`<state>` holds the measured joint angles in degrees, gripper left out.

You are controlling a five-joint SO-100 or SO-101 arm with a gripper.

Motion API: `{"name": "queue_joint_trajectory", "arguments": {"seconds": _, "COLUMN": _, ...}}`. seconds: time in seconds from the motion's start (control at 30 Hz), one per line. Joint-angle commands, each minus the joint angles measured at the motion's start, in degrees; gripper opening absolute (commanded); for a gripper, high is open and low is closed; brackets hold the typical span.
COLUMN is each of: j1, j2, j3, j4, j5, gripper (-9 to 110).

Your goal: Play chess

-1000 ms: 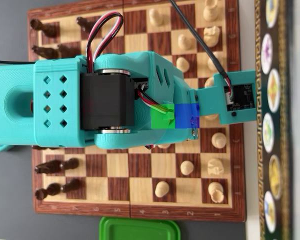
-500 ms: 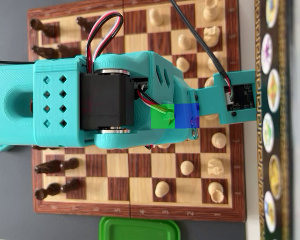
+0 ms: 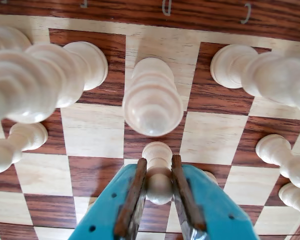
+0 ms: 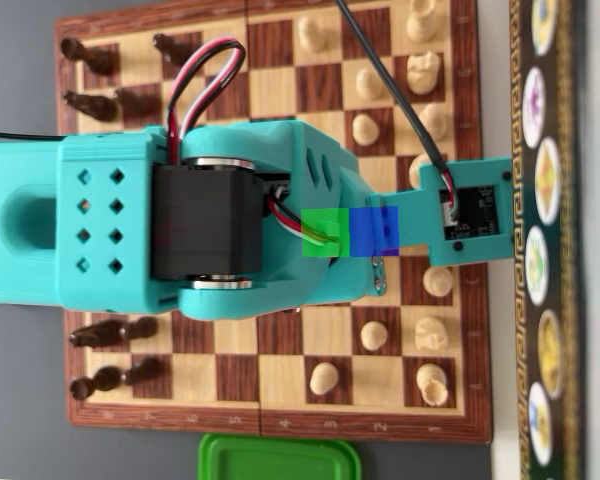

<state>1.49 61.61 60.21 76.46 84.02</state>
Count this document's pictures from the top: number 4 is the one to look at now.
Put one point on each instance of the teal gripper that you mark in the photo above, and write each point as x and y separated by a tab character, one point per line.
364	267

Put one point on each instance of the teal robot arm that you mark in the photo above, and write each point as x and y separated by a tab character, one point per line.
105	150

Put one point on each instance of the light wooden chess pawn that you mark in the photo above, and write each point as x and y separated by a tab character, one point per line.
374	335
323	377
365	128
370	82
312	32

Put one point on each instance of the light wooden chess bishop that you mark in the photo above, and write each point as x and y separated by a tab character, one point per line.
437	282
432	122

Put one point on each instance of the light wooden chess knight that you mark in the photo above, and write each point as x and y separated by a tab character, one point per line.
431	334
422	72

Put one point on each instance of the light wooden chess king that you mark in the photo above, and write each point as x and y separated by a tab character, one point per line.
414	172

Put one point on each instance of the light wooden chess rook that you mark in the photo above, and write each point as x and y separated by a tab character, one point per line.
431	384
421	22

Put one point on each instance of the dark wooden chess pawn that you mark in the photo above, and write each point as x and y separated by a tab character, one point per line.
172	47
137	100
145	371
142	327

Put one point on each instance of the dark wooden chess rook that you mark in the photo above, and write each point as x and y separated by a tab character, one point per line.
95	382
87	55

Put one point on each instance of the wooden chessboard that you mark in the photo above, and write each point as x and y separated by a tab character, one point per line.
280	350

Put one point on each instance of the dark box with round pictures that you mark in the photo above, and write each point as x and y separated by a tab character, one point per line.
547	175

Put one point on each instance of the green plastic lid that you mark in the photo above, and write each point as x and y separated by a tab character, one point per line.
280	460

